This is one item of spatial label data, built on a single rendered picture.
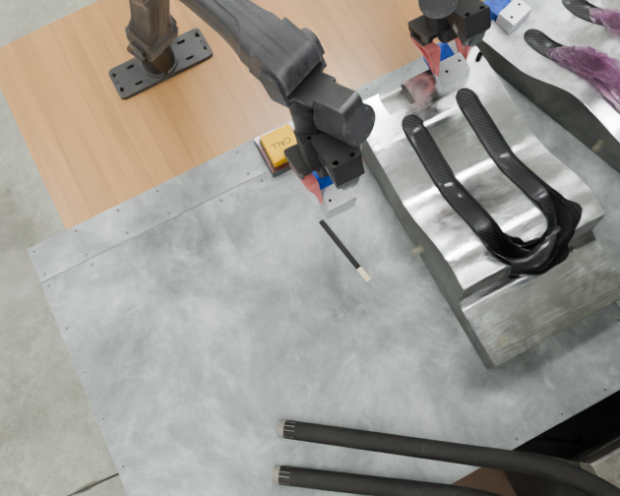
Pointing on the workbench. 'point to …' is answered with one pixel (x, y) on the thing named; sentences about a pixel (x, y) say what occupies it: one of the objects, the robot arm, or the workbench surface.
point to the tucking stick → (344, 250)
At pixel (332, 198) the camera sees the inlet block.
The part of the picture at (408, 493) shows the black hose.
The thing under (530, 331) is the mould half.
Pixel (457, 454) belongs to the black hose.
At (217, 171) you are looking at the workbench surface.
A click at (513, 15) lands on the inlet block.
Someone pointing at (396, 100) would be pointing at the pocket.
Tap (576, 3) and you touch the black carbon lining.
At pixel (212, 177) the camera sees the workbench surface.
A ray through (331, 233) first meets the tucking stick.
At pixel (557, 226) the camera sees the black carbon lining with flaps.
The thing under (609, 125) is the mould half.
